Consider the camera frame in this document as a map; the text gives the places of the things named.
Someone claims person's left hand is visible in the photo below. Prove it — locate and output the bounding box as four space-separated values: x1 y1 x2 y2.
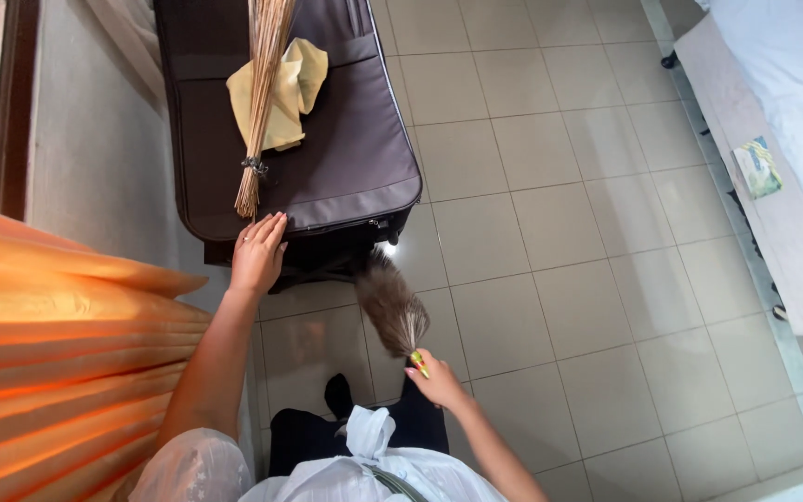
230 212 290 297

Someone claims person's right hand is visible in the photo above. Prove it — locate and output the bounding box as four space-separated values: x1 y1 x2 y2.
405 349 469 411

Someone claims grey soft grass broom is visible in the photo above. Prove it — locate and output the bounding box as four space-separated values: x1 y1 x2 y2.
354 250 432 379

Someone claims dark brown fabric suitcase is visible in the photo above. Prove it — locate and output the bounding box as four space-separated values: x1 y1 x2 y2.
153 0 424 294

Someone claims yellow cloth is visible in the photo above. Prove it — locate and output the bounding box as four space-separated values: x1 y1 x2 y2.
226 38 329 153

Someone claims stiff stick broom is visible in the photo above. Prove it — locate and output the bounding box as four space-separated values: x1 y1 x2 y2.
234 0 296 220

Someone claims orange pleated curtain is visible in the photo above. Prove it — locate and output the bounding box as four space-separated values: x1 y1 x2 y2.
0 199 213 502

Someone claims small printed packet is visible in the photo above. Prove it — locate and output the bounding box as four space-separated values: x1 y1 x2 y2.
732 136 785 200

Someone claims bed with white sheet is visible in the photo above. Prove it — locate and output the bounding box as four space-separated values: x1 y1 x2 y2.
673 0 803 338

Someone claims white sheer curtain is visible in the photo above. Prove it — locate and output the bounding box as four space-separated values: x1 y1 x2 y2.
85 0 167 106

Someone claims dark wooden door frame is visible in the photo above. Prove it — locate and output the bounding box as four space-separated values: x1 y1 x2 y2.
0 0 41 221

